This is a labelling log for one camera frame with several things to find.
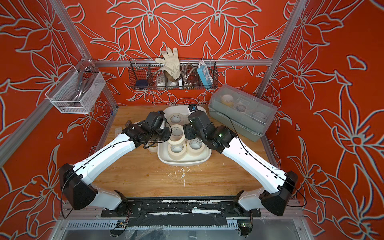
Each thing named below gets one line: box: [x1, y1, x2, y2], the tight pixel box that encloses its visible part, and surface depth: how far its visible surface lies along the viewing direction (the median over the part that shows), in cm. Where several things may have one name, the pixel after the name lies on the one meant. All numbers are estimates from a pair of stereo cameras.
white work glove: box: [155, 47, 182, 82], surface depth 91 cm
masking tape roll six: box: [167, 142, 187, 160], surface depth 89 cm
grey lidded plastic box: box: [208, 84, 278, 142], surface depth 97 cm
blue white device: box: [197, 62, 214, 86], surface depth 89 cm
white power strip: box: [156, 75, 165, 90], surface depth 94 cm
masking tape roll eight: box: [186, 138, 207, 157], surface depth 90 cm
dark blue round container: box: [136, 79, 148, 89], surface depth 100 cm
